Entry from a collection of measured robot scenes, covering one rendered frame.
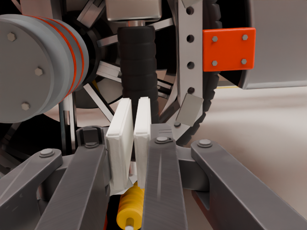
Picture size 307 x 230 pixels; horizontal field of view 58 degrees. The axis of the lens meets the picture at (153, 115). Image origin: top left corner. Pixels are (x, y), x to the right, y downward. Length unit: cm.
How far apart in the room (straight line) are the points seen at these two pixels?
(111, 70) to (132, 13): 35
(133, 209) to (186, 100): 26
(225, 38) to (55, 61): 28
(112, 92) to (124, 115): 61
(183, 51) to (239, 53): 9
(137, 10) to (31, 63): 16
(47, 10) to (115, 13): 26
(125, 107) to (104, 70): 43
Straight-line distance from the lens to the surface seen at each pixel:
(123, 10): 26
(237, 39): 50
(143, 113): 16
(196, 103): 50
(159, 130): 15
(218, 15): 58
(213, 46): 49
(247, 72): 68
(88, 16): 60
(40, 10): 52
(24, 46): 37
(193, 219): 144
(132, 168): 29
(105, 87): 76
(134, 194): 65
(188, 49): 48
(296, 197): 170
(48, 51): 37
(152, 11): 26
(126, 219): 62
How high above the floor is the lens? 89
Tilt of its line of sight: 17 degrees down
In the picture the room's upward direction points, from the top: 3 degrees counter-clockwise
